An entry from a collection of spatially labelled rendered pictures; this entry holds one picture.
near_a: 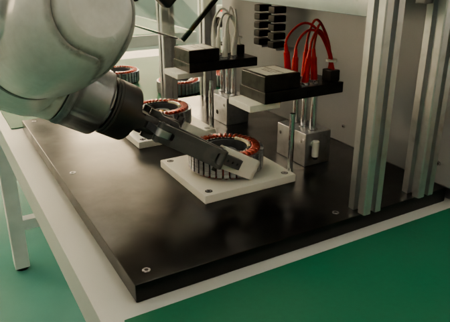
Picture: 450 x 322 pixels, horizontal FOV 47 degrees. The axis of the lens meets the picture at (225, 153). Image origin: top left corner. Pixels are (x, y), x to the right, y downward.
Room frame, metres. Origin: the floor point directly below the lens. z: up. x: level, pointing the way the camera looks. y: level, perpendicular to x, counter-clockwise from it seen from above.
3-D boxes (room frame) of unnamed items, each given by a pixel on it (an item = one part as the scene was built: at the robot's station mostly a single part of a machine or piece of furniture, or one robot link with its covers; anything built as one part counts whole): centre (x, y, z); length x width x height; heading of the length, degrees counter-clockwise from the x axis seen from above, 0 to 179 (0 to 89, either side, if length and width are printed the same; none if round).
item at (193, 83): (1.30, 0.12, 0.77); 0.11 x 0.11 x 0.04
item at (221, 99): (1.00, -0.01, 0.80); 0.07 x 0.05 x 0.06; 30
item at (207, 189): (0.71, 0.00, 0.78); 0.15 x 0.15 x 0.01; 30
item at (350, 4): (0.87, -0.03, 1.03); 0.62 x 0.01 x 0.03; 30
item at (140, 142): (0.92, 0.12, 0.78); 0.15 x 0.15 x 0.01; 30
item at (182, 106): (0.92, 0.12, 0.80); 0.11 x 0.11 x 0.04
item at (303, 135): (0.79, -0.13, 0.80); 0.07 x 0.05 x 0.06; 30
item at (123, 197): (0.83, 0.05, 0.76); 0.64 x 0.47 x 0.02; 30
